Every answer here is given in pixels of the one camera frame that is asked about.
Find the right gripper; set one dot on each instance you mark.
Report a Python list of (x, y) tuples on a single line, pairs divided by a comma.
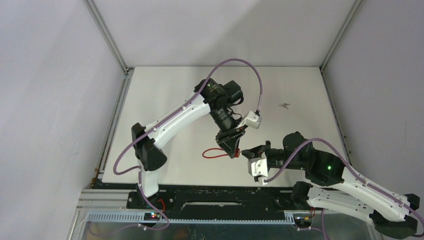
[(256, 151)]

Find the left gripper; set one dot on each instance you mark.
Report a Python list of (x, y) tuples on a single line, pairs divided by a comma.
[(229, 140)]

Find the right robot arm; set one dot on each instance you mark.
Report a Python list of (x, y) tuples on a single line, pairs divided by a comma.
[(331, 183)]

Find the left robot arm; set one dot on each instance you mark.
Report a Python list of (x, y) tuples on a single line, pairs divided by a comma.
[(215, 100)]

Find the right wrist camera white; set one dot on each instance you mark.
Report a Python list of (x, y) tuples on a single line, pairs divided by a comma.
[(258, 168)]

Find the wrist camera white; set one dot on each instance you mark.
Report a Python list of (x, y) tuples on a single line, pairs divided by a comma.
[(251, 119), (258, 168)]

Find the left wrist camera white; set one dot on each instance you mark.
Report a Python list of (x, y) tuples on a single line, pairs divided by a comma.
[(251, 119)]

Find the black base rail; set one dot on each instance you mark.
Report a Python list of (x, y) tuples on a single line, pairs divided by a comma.
[(220, 203)]

